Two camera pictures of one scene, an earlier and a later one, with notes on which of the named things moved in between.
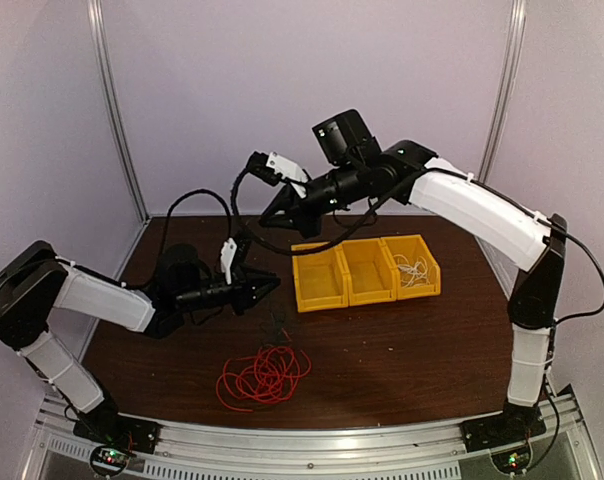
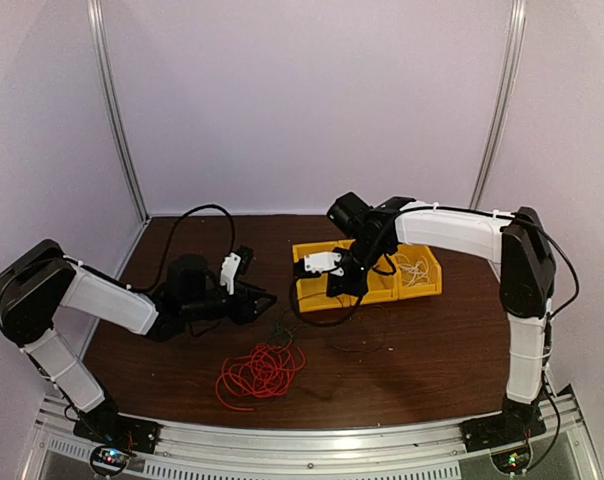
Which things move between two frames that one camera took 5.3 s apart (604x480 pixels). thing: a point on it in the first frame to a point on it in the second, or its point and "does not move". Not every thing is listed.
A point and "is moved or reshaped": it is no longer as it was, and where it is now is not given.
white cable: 416,270 does not move
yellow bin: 413,246 does not move
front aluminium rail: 419,450 does not move
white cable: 416,276 does not move
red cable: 270,376 is moved or reshaped
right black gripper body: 300,207 to 359,285
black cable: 278,326 to 384,324
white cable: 412,275 does not move
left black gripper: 243,289 to 246,300
